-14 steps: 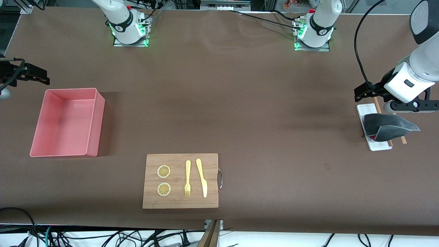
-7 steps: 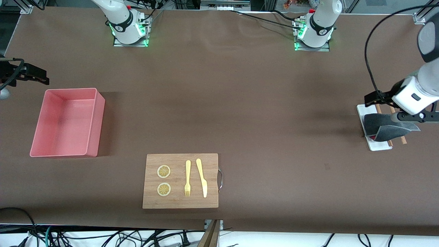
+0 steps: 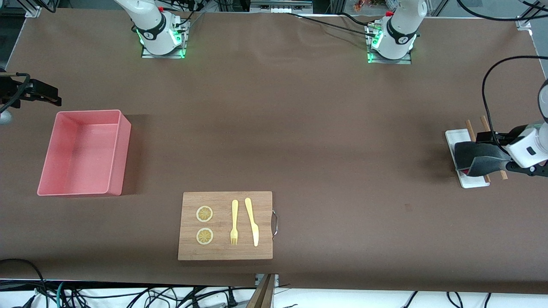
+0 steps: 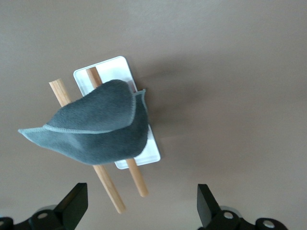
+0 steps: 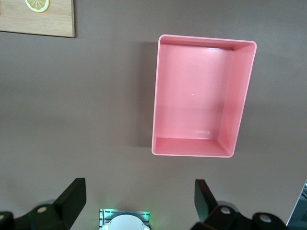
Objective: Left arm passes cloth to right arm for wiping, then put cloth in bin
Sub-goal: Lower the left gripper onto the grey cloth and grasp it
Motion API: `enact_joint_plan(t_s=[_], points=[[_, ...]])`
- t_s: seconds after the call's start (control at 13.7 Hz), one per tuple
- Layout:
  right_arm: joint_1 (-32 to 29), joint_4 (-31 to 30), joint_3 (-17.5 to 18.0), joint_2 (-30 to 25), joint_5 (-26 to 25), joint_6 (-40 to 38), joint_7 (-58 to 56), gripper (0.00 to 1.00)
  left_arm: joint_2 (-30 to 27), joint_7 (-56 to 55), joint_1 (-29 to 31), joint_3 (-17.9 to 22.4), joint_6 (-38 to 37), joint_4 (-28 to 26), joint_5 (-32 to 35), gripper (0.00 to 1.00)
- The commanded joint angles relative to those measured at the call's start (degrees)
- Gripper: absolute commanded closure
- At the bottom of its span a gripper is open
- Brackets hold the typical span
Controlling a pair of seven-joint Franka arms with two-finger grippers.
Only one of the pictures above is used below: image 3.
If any dark grey cloth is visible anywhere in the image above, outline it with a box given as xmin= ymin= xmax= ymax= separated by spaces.
xmin=454 ymin=142 xmax=513 ymax=177

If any white rectangular tray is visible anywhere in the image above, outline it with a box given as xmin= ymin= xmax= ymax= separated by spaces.
xmin=445 ymin=129 xmax=490 ymax=189

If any pink plastic bin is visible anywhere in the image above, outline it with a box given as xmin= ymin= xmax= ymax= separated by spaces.
xmin=37 ymin=110 xmax=132 ymax=197

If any yellow plastic fork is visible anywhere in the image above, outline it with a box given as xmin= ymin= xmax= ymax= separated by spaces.
xmin=230 ymin=199 xmax=239 ymax=246

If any wooden cutting board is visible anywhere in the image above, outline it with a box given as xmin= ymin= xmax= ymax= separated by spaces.
xmin=178 ymin=191 xmax=279 ymax=261

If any yellow plastic knife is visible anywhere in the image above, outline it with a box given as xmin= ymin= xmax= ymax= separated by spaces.
xmin=244 ymin=197 xmax=259 ymax=247

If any white power strip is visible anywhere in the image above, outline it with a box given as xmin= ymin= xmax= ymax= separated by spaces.
xmin=250 ymin=0 xmax=314 ymax=13

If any wooden stand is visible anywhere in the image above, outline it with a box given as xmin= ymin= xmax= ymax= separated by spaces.
xmin=246 ymin=274 xmax=275 ymax=308

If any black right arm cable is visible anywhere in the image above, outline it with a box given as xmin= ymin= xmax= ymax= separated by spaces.
xmin=0 ymin=73 xmax=32 ymax=114

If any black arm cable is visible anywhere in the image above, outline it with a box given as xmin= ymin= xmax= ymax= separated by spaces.
xmin=456 ymin=0 xmax=548 ymax=144
xmin=0 ymin=73 xmax=32 ymax=114

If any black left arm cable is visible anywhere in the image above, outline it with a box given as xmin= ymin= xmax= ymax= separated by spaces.
xmin=456 ymin=0 xmax=548 ymax=144

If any aluminium frame profile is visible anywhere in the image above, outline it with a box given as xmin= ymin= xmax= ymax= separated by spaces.
xmin=24 ymin=0 xmax=43 ymax=18
xmin=516 ymin=0 xmax=548 ymax=30

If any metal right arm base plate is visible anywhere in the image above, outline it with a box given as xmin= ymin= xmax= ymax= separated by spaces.
xmin=141 ymin=19 xmax=189 ymax=59

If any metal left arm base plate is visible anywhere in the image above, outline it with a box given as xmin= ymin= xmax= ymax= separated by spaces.
xmin=366 ymin=24 xmax=413 ymax=65

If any black looped floor cable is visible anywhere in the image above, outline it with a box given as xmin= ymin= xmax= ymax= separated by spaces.
xmin=0 ymin=258 xmax=48 ymax=308

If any black cable on tabletop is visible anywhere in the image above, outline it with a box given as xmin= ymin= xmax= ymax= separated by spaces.
xmin=286 ymin=12 xmax=381 ymax=36

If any small metal bracket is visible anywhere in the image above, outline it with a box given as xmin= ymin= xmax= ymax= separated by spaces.
xmin=255 ymin=274 xmax=280 ymax=288

